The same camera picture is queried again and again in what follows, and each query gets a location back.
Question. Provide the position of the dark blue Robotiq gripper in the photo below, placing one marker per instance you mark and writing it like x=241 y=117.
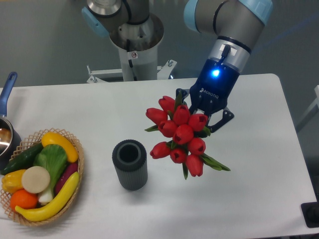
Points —
x=210 y=92

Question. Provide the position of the red tulip bouquet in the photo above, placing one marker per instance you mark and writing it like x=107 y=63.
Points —
x=186 y=132

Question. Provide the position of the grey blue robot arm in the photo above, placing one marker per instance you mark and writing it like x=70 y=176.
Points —
x=236 y=23

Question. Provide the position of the dark grey ribbed vase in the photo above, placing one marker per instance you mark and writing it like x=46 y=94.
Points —
x=130 y=161

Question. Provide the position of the white furniture piece right edge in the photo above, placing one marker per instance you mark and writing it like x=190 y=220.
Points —
x=309 y=113

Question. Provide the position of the purple sweet potato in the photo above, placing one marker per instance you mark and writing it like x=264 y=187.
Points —
x=70 y=169

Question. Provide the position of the black device at table edge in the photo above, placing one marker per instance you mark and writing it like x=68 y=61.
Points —
x=311 y=214

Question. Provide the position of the yellow squash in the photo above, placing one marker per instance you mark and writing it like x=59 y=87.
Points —
x=58 y=139

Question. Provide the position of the green lettuce leaf vegetable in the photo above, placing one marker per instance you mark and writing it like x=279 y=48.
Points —
x=54 y=159

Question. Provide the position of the yellow banana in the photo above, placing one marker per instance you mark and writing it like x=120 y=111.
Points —
x=56 y=205

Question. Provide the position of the woven wicker basket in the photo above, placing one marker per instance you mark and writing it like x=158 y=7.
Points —
x=25 y=144

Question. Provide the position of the beige round disc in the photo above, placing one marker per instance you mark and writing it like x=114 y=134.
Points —
x=35 y=179

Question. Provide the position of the dark green cucumber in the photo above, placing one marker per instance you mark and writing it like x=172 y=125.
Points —
x=23 y=160

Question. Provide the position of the orange fruit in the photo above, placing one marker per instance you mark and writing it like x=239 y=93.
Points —
x=23 y=199

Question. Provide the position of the yellow bell pepper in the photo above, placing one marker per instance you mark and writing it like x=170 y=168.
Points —
x=12 y=182

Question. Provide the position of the white metal base frame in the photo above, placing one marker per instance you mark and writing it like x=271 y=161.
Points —
x=114 y=75

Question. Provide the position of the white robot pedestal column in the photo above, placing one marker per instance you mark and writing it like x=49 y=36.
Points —
x=138 y=48

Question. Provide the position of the blue handled saucepan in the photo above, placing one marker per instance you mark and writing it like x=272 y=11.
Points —
x=9 y=138

